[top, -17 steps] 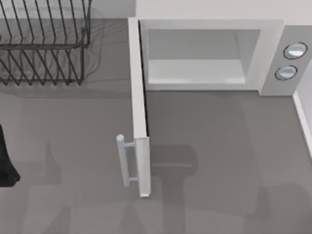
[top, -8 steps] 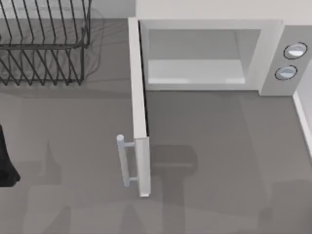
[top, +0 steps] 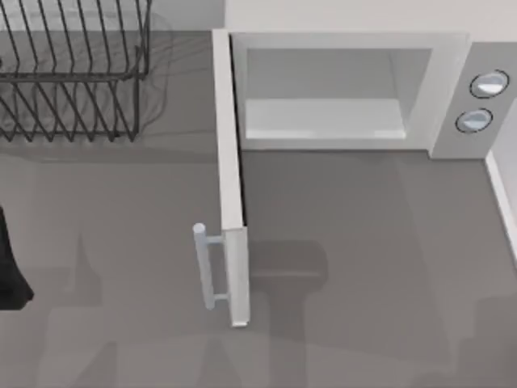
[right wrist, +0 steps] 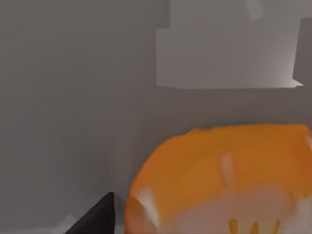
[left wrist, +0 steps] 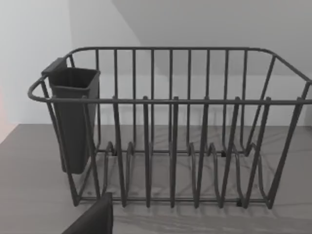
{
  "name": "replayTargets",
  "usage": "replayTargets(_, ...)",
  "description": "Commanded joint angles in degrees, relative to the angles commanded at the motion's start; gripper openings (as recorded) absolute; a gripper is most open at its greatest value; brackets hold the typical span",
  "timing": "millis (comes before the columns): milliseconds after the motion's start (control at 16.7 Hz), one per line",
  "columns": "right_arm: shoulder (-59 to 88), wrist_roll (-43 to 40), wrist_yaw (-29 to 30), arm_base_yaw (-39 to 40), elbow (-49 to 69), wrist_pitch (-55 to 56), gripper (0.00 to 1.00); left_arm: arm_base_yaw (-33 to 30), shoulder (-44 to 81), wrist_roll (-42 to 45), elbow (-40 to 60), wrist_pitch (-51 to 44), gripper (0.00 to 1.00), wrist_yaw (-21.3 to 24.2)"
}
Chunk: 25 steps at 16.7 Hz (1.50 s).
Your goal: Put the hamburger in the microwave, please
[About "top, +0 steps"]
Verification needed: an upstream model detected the pale microwave door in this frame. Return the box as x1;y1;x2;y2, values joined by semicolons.
211;28;251;329

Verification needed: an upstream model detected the pale microwave oven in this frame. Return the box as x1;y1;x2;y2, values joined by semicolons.
224;0;517;160

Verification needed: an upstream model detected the round microwave knob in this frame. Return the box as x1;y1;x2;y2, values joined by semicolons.
469;69;511;99
455;108;494;133

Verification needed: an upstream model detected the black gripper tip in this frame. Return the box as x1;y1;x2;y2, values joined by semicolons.
0;206;35;312

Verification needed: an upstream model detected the grey microwave door handle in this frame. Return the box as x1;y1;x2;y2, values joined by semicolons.
192;222;229;311

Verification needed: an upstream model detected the dark wire dish rack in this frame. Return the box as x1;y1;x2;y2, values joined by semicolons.
0;0;154;143

